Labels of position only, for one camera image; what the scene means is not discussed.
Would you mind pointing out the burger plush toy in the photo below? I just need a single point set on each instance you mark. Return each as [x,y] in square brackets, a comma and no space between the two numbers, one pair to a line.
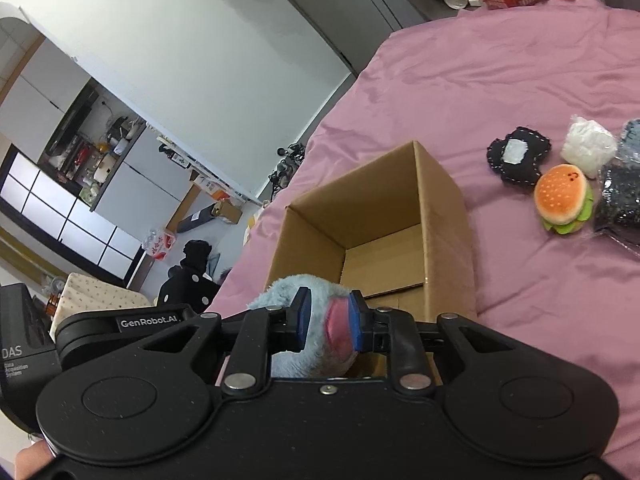
[560,192]

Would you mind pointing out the dark flat package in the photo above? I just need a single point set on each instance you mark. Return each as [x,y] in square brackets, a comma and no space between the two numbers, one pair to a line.
[197,219]

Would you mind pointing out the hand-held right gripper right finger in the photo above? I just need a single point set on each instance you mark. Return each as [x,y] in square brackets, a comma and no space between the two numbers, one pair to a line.
[358,322]

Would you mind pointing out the grey door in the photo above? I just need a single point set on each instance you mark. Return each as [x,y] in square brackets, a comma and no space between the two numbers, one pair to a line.
[340,0]

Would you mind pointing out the person's left hand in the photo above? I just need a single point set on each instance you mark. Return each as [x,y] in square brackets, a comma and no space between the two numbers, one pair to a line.
[32,462]

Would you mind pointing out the floral beige cloth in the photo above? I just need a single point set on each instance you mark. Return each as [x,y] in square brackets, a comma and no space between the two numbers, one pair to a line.
[95,297]

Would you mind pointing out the yellow and white bag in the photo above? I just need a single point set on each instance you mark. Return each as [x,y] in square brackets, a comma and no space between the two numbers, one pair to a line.
[252,227]

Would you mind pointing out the white kitchen cabinet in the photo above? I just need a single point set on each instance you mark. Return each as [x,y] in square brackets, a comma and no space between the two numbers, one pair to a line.
[50,200]

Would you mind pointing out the pink bed sheet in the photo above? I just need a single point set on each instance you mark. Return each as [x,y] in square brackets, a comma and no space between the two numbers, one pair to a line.
[500,60]

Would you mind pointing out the red and white plastic bag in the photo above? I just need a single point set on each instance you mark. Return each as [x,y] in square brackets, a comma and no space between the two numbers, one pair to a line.
[159,246]

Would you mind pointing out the grey fluffy towel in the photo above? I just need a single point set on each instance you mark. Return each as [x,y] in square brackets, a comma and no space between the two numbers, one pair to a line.
[632,137]

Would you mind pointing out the black toy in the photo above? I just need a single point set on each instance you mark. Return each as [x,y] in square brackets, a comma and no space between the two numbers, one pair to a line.
[620,200]

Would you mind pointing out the printed cardboard carton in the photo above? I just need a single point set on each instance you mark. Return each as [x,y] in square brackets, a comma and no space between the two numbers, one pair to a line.
[210,184]

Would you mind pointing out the blue-grey plush toy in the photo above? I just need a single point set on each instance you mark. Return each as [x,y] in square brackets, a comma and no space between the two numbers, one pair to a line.
[280,292]

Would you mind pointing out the black dotted bag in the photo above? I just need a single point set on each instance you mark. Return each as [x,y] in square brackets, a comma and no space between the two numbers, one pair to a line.
[192,285]

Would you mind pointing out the black heart-shaped cushion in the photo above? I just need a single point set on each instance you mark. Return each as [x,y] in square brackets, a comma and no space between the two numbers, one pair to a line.
[520,152]

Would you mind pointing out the small cardboard box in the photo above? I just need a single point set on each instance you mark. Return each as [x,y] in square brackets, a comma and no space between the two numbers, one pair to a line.
[229,211]

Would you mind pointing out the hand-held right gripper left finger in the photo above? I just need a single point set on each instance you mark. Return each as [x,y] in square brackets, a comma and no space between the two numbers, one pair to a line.
[301,320]

